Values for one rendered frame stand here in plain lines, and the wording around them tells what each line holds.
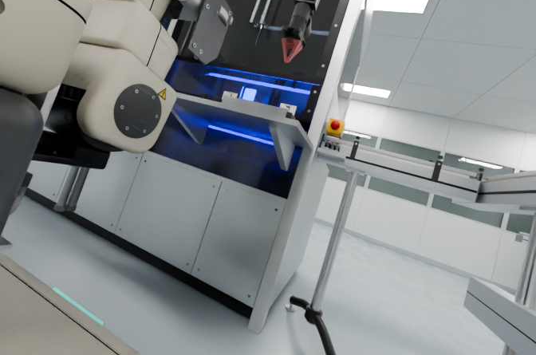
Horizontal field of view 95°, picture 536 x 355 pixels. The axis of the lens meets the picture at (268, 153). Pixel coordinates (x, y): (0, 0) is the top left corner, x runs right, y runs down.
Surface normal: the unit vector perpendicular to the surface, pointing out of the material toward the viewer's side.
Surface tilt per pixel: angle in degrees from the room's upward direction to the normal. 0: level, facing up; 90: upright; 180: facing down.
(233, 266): 90
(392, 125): 90
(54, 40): 90
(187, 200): 90
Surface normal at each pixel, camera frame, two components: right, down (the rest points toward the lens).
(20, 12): 0.91, 0.26
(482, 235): -0.29, -0.18
